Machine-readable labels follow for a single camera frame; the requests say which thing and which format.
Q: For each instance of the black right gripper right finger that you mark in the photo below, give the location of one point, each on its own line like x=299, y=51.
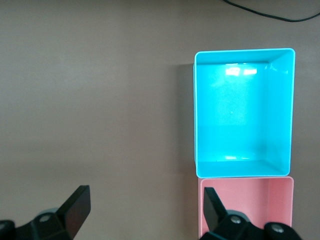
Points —
x=215, y=215

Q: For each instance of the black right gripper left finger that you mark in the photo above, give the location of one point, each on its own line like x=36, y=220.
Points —
x=72, y=212

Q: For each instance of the pink plastic bin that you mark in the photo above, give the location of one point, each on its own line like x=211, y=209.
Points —
x=250, y=195

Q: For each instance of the blue plastic bin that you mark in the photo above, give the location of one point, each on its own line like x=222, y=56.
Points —
x=237, y=112

